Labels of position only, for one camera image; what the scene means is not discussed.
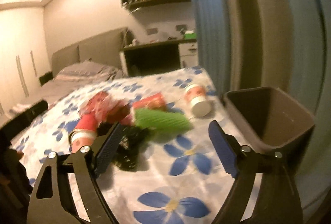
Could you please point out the green box on desk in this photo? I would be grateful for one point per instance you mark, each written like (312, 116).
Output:
(189, 34)

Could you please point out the green foam fruit net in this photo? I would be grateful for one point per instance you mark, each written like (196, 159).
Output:
(162, 122)

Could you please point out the grey crumpled blanket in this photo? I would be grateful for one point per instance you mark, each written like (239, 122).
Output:
(89, 71)

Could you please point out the red crumpled wrapper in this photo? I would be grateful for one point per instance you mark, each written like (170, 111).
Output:
(107, 109)

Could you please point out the red white cup lower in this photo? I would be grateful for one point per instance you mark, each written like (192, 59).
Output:
(85, 132)

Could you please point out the blue beige curtain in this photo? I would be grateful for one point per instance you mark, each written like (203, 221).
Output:
(279, 43)

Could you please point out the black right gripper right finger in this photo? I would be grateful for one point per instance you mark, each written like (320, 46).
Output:
(278, 199)

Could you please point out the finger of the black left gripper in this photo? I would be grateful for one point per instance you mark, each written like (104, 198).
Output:
(23, 120)

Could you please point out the brown trash bin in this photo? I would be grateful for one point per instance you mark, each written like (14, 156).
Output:
(271, 120)

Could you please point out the white drawer cabinet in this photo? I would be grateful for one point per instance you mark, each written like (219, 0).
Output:
(188, 53)

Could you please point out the grey padded headboard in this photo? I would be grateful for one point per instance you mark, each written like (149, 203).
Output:
(103, 49)

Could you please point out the dark desk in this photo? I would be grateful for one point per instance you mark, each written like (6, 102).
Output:
(152, 58)

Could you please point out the blue floral bedsheet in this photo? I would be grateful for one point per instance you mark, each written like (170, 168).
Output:
(179, 178)

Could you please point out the black plastic trash bag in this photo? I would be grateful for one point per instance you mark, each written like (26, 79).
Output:
(122, 147)

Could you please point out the white red paper cup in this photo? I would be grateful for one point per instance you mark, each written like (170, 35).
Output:
(195, 96)

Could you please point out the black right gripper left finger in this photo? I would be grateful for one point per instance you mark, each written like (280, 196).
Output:
(52, 200)

